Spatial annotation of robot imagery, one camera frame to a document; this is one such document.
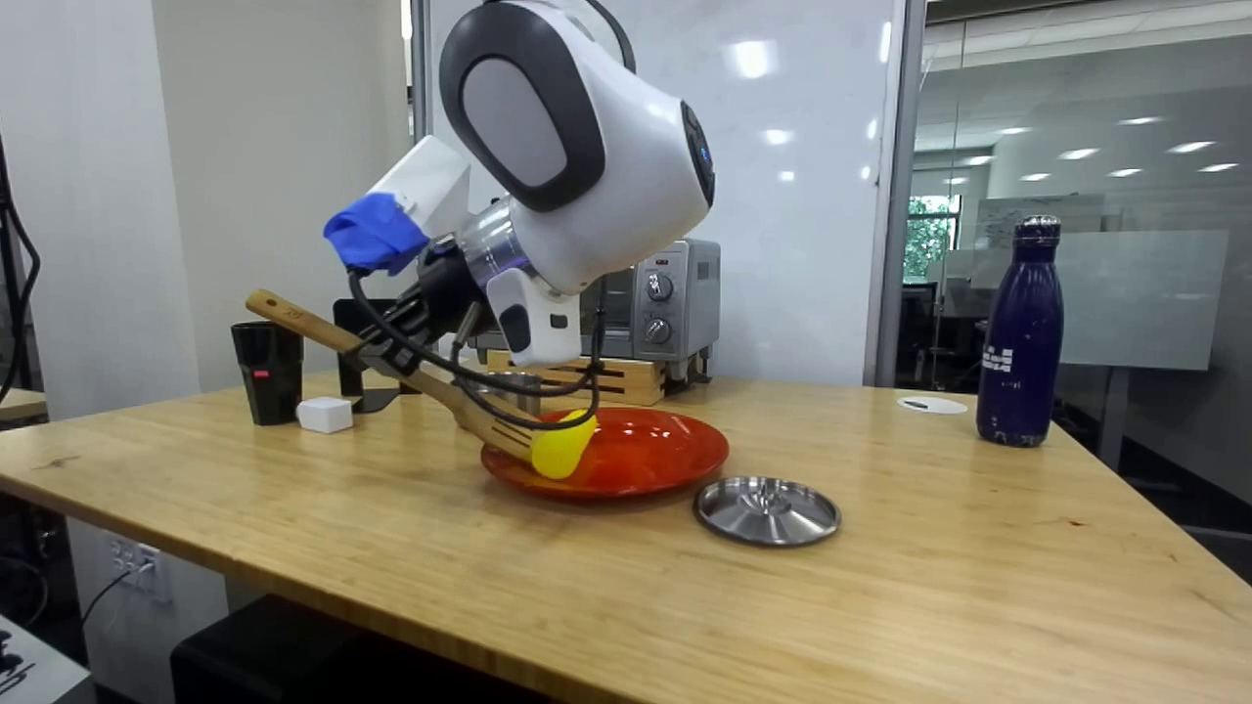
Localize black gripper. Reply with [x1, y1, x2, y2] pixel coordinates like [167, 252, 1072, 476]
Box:
[339, 234, 497, 386]

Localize wooden slotted spatula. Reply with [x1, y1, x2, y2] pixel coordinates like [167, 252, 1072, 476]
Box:
[244, 286, 557, 465]

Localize yellow corn cob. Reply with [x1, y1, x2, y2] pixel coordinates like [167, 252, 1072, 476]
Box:
[525, 409, 606, 487]

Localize dark blue water bottle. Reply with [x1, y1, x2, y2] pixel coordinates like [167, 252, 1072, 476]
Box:
[974, 217, 1069, 454]

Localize black metal bookend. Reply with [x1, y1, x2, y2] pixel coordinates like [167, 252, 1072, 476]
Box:
[327, 293, 425, 420]

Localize small white box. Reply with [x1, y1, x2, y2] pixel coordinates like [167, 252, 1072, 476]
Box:
[295, 396, 360, 439]

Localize black tumbler cup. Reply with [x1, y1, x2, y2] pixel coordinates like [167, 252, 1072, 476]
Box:
[225, 317, 310, 429]

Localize wooden slatted stand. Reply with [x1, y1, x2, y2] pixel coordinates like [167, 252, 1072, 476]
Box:
[481, 346, 669, 416]

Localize grey toaster oven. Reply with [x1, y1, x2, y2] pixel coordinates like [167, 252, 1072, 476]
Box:
[580, 234, 722, 386]

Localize red round plate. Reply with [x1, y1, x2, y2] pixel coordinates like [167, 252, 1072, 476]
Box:
[476, 403, 735, 510]

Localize steel pot lid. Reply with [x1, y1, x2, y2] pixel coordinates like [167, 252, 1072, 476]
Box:
[691, 472, 846, 553]

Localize frosted glass board on stand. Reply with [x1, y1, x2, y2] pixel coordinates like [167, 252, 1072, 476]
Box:
[1054, 229, 1231, 472]

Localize white wrist camera blue end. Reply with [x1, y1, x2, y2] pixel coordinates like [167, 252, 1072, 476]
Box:
[321, 134, 476, 277]

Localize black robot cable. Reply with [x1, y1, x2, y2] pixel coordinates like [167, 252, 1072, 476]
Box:
[339, 265, 609, 439]

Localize white wall power outlet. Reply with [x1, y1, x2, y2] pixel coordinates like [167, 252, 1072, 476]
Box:
[111, 540, 167, 604]

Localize white table cable grommet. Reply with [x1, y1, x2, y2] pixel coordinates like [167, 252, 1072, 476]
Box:
[897, 392, 969, 422]

